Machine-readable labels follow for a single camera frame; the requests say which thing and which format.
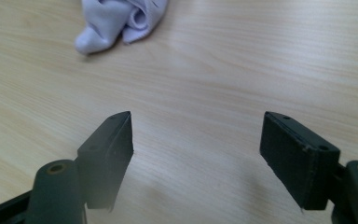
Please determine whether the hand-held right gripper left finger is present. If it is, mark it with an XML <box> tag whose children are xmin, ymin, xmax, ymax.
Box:
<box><xmin>76</xmin><ymin>111</ymin><xmax>134</xmax><ymax>211</ymax></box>

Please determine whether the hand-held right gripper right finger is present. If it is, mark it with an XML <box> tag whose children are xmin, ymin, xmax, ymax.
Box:
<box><xmin>259</xmin><ymin>111</ymin><xmax>342</xmax><ymax>211</ymax></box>

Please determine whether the white patterned t-shirt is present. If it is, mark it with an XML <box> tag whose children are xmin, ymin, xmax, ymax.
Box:
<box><xmin>74</xmin><ymin>0</ymin><xmax>170</xmax><ymax>56</ymax></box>

